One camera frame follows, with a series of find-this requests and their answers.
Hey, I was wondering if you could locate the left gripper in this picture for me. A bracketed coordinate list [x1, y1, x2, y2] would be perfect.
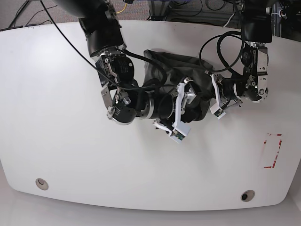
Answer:
[205, 70, 243, 111]

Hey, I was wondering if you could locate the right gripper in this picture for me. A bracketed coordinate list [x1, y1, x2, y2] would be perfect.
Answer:
[153, 77, 197, 136]

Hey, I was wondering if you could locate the dark grey t-shirt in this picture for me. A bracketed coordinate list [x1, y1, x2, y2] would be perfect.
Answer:
[137, 48, 218, 123]

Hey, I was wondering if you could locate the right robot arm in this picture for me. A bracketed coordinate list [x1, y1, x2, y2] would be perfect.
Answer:
[57, 0, 192, 141]

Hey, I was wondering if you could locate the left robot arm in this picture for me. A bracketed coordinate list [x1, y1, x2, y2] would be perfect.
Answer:
[205, 0, 273, 116]

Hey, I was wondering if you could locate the red tape rectangle marking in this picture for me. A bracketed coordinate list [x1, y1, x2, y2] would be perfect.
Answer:
[261, 133, 283, 169]

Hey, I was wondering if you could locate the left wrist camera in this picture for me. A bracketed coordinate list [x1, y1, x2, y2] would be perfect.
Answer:
[210, 103, 226, 119]

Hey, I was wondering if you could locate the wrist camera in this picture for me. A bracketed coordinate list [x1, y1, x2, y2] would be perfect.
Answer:
[210, 103, 226, 119]
[169, 121, 191, 144]

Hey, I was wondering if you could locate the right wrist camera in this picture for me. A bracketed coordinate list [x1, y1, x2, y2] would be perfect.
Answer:
[169, 121, 191, 144]

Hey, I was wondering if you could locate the right table cable grommet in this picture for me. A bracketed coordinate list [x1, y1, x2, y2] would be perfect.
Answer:
[241, 190, 255, 202]

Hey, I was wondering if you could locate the table cable grommet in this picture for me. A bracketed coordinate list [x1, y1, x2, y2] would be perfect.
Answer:
[35, 178, 49, 191]
[241, 190, 255, 202]

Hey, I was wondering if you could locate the left table cable grommet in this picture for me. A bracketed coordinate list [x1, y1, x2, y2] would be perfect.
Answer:
[35, 178, 49, 191]

